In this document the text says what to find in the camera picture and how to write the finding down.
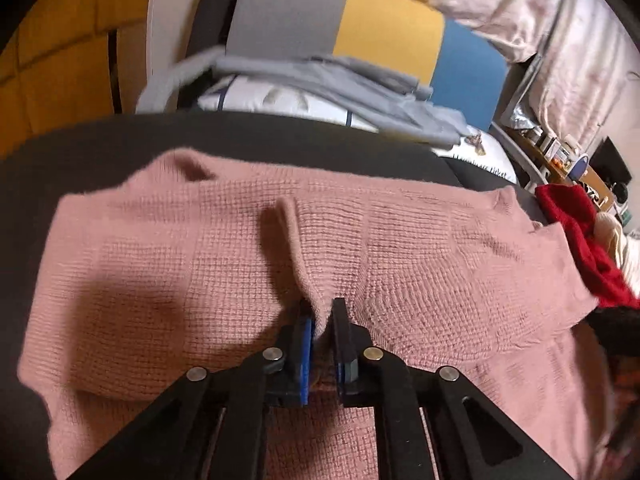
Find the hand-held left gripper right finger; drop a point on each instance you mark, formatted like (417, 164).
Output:
(342, 360)

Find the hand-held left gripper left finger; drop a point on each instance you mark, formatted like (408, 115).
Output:
(304, 360)

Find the pink knit sweater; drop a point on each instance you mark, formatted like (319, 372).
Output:
(200, 260)

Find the white pillow with black print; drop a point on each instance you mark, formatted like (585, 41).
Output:
(485, 165)

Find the white pillow with blue lines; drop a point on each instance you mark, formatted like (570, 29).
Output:
(260, 97)

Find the red knit sweater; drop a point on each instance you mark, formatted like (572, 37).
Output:
(575, 225)

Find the grey cloth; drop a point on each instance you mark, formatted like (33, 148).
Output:
(350, 90)

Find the black garment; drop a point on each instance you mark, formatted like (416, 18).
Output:
(615, 327)

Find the cream knit sweater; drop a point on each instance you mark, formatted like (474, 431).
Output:
(612, 240)

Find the blue round-top bag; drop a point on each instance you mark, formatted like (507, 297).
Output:
(580, 167)

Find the wooden desk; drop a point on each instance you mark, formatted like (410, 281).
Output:
(595, 185)

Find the black monitor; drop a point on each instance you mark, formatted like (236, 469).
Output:
(612, 162)

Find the hanging pink printed curtain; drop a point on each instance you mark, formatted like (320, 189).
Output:
(585, 75)

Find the wooden wardrobe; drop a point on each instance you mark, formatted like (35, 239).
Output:
(65, 60)

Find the bundled pink printed curtain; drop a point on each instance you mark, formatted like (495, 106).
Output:
(475, 0)

